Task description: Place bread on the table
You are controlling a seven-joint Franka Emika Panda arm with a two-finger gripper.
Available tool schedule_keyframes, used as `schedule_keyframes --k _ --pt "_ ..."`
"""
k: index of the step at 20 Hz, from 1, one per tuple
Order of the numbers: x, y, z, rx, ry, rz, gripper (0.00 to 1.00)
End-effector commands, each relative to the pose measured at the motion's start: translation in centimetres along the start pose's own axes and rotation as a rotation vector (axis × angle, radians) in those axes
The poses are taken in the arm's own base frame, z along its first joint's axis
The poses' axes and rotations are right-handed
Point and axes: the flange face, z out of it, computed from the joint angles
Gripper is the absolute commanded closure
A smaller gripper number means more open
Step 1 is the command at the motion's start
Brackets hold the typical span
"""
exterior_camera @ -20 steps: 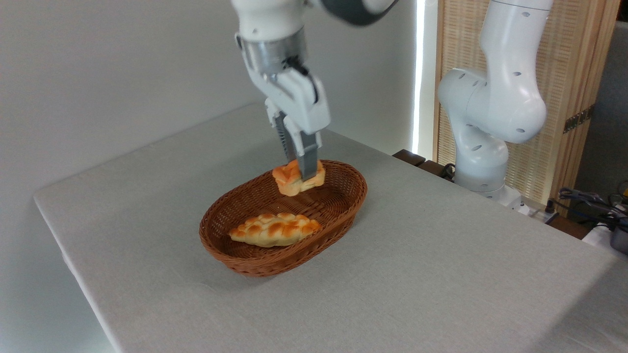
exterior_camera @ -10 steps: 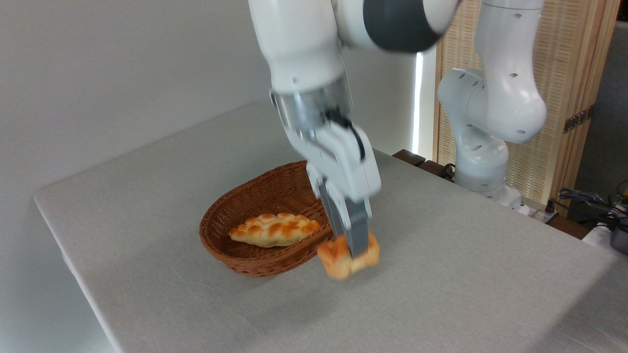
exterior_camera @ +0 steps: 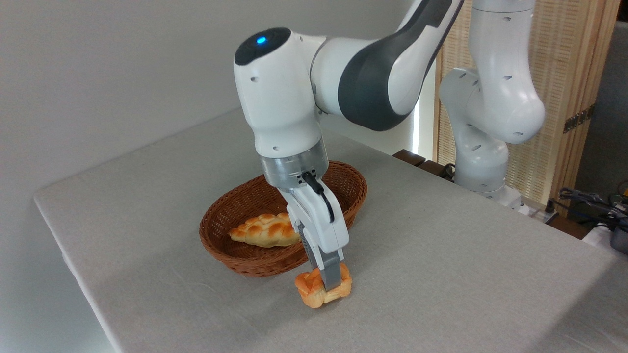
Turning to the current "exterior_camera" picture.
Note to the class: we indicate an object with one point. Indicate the long braided bread loaf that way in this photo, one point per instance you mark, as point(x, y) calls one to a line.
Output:
point(265, 230)

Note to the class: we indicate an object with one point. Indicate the round orange bread roll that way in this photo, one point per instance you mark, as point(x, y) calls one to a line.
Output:
point(309, 289)

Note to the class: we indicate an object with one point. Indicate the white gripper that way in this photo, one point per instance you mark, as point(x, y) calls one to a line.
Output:
point(324, 225)

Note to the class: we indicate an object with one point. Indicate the brown wicker oval basket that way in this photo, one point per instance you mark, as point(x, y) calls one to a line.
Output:
point(230, 206)

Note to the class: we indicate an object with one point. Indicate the grey tablecloth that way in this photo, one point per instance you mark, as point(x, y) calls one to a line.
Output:
point(441, 294)

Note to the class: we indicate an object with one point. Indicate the brass screen hinge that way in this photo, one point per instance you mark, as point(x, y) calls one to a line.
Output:
point(579, 119)

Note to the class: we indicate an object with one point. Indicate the white power strip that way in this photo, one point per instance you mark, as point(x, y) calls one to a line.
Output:
point(537, 212)

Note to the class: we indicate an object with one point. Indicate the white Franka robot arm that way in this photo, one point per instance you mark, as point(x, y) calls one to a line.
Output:
point(279, 98)

